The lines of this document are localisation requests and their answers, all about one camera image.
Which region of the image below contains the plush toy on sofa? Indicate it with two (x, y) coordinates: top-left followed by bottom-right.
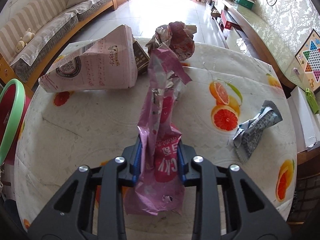
(15, 28), (35, 53)

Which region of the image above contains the red bin green rim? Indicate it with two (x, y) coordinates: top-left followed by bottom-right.
(1, 79), (30, 165)

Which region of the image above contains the small green toy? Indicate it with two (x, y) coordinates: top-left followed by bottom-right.
(305, 88), (319, 114)

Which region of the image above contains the wooden frame sofa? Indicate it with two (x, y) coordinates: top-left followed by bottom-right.
(1, 0), (117, 89)

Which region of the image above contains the pink foil snack bag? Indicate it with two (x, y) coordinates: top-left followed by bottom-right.
(124, 44), (191, 216)

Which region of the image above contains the grey snack wrapper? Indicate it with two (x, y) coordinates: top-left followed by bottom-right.
(233, 100), (283, 164)

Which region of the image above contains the chinese checkers board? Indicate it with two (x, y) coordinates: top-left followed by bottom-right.
(296, 29), (320, 93)

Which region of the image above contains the crumpled red paper wad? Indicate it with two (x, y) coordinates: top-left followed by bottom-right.
(146, 21), (197, 61)

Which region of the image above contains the pink white paper bag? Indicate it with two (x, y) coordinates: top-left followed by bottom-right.
(39, 24), (137, 93)

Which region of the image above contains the long tv cabinet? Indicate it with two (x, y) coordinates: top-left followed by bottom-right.
(218, 0), (296, 89)

